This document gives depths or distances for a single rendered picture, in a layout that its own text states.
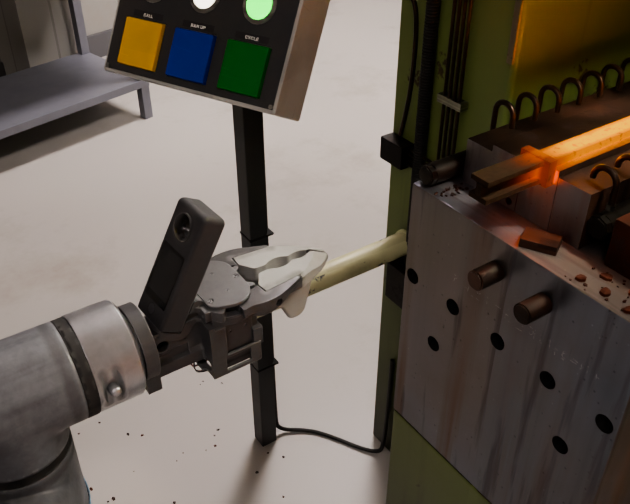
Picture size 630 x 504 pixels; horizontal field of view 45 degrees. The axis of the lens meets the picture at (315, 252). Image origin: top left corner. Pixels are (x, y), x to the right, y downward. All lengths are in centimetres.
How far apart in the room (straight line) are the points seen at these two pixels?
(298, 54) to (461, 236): 37
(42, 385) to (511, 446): 68
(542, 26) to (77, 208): 201
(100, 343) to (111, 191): 226
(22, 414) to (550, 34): 88
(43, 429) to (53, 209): 222
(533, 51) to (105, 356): 77
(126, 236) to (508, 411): 179
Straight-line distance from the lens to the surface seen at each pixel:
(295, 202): 273
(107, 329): 66
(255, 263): 73
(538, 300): 92
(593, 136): 102
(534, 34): 116
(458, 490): 128
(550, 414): 102
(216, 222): 65
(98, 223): 272
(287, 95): 115
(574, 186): 93
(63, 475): 72
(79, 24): 365
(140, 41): 128
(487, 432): 114
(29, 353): 65
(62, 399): 65
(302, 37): 115
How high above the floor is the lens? 144
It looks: 36 degrees down
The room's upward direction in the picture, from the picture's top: straight up
